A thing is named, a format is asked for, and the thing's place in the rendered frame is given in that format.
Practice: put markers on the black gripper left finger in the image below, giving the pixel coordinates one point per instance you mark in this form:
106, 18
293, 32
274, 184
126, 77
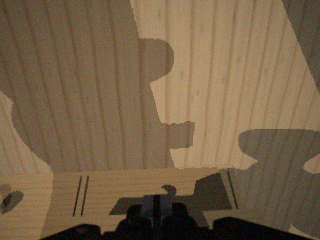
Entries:
137, 227

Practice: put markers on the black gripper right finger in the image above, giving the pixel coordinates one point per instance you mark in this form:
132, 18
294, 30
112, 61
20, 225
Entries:
183, 227

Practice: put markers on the small wooden chest of drawers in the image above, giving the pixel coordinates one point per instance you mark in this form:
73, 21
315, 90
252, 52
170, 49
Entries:
85, 178

